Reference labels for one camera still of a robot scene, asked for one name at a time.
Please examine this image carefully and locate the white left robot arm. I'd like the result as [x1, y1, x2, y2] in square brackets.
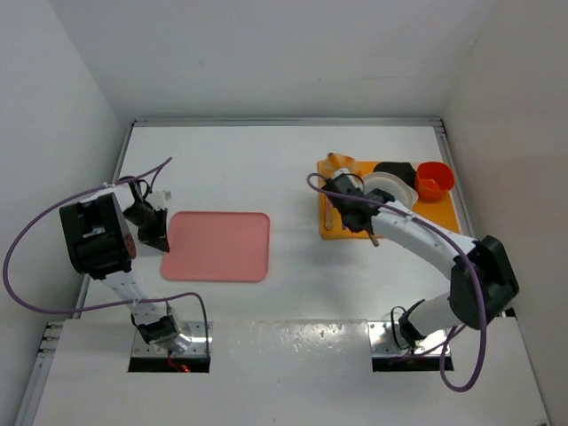
[59, 180, 191, 354]

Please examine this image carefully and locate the white plate with handles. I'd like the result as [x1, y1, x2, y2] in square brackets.
[363, 172, 419, 209]

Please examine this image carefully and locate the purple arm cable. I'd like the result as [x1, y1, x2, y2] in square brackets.
[3, 157, 211, 359]
[306, 172, 488, 392]

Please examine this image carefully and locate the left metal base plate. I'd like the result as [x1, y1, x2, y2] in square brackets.
[130, 321, 213, 359]

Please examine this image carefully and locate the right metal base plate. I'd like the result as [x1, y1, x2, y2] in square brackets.
[367, 321, 450, 359]

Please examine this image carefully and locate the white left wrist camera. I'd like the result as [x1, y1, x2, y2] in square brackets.
[146, 190, 171, 211]

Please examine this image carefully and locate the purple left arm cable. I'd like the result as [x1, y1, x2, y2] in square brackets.
[3, 157, 211, 359]

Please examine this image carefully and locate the black coaster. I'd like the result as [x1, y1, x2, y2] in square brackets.
[373, 162, 416, 188]

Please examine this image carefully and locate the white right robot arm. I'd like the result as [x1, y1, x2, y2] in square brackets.
[322, 172, 519, 347]

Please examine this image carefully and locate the steel cake server wooden handle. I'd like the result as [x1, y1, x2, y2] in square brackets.
[326, 153, 381, 248]

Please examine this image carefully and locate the pink plastic tray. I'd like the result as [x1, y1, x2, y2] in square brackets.
[161, 211, 271, 283]

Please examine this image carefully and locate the iridescent table knife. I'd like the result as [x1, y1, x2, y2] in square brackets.
[324, 198, 334, 231]

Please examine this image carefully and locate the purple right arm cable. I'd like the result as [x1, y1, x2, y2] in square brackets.
[306, 172, 488, 392]

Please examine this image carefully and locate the orange plastic cup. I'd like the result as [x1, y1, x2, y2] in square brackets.
[414, 162, 455, 201]

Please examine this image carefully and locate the golden bread roll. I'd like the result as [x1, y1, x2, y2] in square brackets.
[324, 153, 358, 173]

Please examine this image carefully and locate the metal base plate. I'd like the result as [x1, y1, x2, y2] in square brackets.
[367, 321, 450, 359]
[130, 321, 213, 359]

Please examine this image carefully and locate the aluminium table frame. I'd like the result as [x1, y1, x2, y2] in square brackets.
[12, 117, 518, 426]

